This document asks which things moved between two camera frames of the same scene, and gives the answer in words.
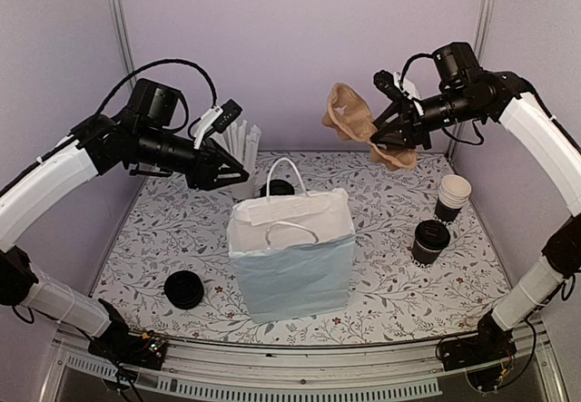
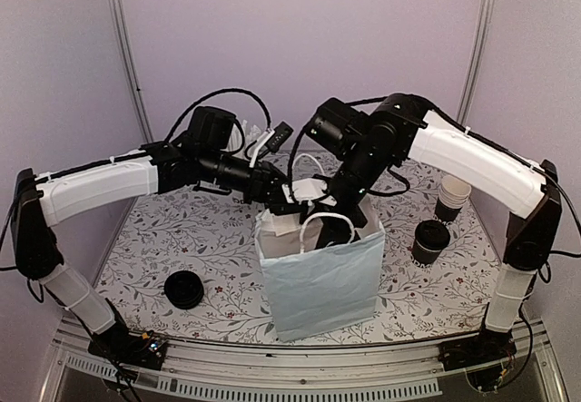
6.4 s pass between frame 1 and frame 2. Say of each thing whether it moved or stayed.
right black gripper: moved
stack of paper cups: stayed
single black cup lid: stayed
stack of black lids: stayed
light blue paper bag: moved
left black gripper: moved
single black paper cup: stayed
